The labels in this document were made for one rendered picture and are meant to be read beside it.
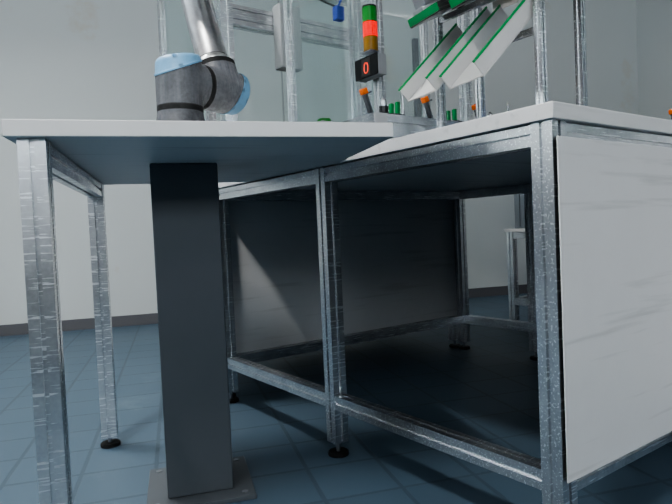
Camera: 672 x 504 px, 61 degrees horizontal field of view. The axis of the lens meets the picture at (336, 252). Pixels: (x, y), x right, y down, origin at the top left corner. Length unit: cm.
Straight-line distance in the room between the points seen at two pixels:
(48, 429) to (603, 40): 595
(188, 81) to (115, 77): 332
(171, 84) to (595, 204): 100
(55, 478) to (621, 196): 119
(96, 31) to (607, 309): 431
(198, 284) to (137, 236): 322
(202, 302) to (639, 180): 102
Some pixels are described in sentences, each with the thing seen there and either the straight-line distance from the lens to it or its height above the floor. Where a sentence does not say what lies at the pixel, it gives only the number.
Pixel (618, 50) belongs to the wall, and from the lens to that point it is 651.
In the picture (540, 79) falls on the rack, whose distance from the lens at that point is 149.
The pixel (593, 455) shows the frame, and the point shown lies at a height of 20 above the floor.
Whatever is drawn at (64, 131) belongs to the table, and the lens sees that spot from 110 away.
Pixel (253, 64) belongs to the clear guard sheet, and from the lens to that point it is 317.
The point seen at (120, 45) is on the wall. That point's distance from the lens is 489.
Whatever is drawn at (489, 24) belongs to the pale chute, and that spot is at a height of 116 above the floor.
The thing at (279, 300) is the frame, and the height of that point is 37.
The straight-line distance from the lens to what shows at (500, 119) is 117.
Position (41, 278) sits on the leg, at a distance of 112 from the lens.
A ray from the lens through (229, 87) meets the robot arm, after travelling 160.
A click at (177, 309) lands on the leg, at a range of 145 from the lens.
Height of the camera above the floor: 65
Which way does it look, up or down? 2 degrees down
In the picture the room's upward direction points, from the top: 3 degrees counter-clockwise
